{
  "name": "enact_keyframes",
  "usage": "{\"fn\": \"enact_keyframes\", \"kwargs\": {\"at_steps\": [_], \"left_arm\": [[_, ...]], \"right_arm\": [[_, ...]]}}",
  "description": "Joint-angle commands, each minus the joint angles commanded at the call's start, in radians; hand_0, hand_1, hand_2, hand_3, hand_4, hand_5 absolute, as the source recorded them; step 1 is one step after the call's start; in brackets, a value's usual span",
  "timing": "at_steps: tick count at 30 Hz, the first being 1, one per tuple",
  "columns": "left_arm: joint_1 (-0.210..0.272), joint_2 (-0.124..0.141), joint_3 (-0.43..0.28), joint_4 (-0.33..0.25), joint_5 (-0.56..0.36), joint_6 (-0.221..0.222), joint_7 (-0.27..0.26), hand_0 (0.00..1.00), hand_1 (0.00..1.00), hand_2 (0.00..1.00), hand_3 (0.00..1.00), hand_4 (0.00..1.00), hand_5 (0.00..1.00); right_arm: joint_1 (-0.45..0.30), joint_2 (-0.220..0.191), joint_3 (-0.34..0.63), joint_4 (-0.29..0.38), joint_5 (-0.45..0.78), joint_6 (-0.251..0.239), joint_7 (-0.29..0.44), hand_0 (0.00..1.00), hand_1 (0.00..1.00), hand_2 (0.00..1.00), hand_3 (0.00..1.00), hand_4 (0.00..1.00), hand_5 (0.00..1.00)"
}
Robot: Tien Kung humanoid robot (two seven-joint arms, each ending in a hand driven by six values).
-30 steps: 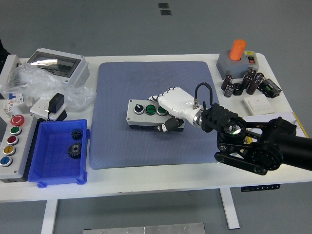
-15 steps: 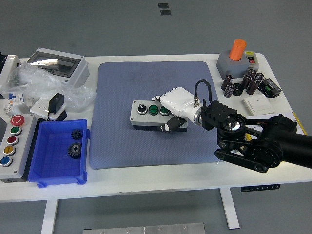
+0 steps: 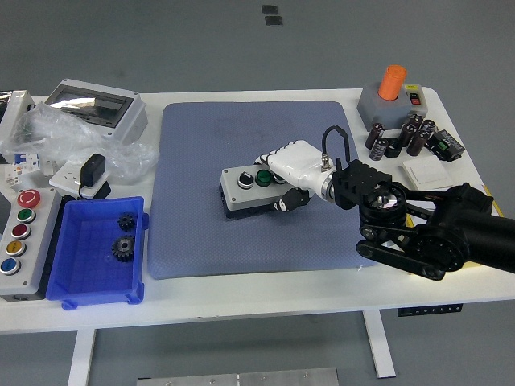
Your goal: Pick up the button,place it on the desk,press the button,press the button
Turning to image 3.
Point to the clear plastic bag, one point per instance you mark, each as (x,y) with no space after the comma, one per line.
(60,136)

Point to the white table leg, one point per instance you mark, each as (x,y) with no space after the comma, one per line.
(81,358)
(378,346)

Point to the grey four-button control box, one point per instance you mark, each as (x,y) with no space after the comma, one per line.
(249,199)

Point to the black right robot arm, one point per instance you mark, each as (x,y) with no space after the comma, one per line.
(442,241)

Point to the white plastic enclosure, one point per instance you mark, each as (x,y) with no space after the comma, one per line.
(14,112)

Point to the white circuit breaker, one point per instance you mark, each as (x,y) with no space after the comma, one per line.
(27,163)

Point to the black module green terminal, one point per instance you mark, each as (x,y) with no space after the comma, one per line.
(446,145)

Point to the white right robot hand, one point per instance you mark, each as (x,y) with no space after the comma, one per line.
(297,161)

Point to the small black bevel gear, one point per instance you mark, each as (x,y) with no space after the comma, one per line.
(126,222)

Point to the large black bevel gear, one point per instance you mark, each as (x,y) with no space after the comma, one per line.
(123,248)

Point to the black capacitor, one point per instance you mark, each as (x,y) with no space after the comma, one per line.
(407,134)
(416,144)
(427,128)
(378,149)
(416,120)
(374,134)

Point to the white wall switch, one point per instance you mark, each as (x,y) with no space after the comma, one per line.
(426,172)

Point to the grey five-button control box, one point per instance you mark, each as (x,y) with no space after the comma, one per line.
(38,257)

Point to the grey distribution box clear lid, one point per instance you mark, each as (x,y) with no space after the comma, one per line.
(133,116)

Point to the blue-grey table mat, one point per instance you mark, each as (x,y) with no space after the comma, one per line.
(189,233)

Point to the black table control panel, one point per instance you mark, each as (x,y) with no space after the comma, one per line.
(429,310)

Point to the white socket plate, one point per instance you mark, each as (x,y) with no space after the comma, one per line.
(66,175)

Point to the grey switch base box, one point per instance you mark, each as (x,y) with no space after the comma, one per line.
(370,106)

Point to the grey metal plate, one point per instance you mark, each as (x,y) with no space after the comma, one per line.
(237,379)

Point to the yellow white carton box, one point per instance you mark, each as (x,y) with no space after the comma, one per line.
(497,209)

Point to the orange cylinder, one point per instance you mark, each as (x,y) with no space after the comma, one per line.
(392,82)

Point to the dark floor plate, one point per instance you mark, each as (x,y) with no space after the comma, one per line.
(273,21)
(269,9)

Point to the black power adapter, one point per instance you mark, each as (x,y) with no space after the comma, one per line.
(92,169)

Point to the blue plastic bin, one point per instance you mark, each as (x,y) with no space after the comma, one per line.
(80,281)

